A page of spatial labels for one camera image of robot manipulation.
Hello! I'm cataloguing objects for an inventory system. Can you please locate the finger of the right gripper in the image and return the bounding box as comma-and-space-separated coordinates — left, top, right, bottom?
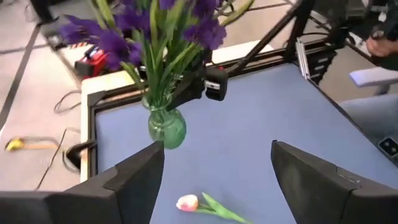
167, 67, 229, 110

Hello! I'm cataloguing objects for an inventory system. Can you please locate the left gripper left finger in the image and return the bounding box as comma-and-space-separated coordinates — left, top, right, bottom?
0, 141, 165, 224

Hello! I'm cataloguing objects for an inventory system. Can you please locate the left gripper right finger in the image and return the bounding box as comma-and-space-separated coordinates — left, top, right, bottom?
272, 140, 398, 224

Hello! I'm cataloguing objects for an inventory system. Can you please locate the purple artificial flower bunch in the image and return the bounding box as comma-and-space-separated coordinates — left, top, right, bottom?
149, 0, 256, 106
57, 0, 175, 110

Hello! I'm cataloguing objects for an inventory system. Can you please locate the green glass vase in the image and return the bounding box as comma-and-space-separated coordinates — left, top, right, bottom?
147, 102, 187, 150

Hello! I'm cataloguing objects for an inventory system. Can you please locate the pink artificial tulip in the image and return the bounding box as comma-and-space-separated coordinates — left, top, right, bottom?
175, 192, 253, 224

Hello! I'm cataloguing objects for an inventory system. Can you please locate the blue table mat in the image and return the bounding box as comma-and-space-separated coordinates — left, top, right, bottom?
95, 63, 398, 224

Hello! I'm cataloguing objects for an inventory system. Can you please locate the black framed wooden table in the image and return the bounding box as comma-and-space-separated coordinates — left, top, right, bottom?
79, 39, 398, 184

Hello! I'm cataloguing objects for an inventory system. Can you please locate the black control box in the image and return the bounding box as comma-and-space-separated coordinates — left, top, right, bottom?
377, 136, 398, 158

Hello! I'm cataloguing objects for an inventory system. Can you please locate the yellow power plug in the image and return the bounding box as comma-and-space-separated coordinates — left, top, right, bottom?
4, 136, 60, 153

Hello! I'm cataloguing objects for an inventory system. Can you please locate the person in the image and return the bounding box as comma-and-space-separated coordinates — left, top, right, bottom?
338, 18, 398, 150

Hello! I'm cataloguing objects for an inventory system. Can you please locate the red box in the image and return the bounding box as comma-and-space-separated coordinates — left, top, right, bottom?
74, 45, 109, 78

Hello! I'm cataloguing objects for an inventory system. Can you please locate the white chair armrest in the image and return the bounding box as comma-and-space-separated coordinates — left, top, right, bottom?
348, 67, 398, 96

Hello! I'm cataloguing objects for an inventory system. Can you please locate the black diagonal pole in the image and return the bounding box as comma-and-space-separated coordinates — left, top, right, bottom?
29, 0, 60, 26

